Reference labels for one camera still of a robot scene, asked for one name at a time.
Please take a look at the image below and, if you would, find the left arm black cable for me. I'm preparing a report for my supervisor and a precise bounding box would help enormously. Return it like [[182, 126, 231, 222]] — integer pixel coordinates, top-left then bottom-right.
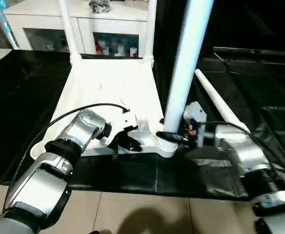
[[13, 103, 131, 191]]

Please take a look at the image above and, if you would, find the black work mat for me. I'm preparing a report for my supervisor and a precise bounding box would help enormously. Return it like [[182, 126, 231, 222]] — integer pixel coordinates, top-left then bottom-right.
[[0, 48, 285, 200]]

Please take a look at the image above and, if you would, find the white plastic table leg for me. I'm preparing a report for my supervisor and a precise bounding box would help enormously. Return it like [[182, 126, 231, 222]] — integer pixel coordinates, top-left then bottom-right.
[[195, 69, 250, 133], [163, 0, 214, 133], [60, 0, 83, 65], [142, 0, 158, 68]]

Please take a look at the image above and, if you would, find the white glass-door cabinet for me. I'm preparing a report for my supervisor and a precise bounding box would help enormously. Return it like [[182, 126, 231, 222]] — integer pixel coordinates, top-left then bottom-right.
[[5, 0, 155, 57]]

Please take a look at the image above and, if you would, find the long black bar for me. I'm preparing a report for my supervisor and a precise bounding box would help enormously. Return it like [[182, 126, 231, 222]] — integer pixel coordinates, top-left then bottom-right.
[[213, 47, 285, 55]]

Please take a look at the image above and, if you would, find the white compartment tray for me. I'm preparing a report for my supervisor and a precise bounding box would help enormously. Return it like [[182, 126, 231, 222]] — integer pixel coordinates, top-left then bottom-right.
[[30, 58, 178, 158]]

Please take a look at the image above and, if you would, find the silver crumpled object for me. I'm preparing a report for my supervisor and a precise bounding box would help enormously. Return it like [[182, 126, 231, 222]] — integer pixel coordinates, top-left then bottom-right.
[[90, 0, 111, 13]]

